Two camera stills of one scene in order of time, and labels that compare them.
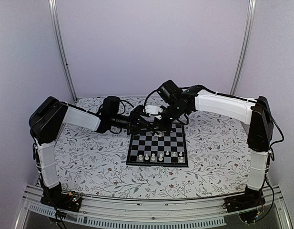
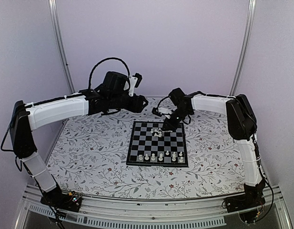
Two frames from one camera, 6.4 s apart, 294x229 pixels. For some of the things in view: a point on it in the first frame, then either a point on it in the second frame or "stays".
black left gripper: [134, 124] to [137, 106]
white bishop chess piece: [160, 158] stays
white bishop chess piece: [153, 157] stays
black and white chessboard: [168, 150] stays
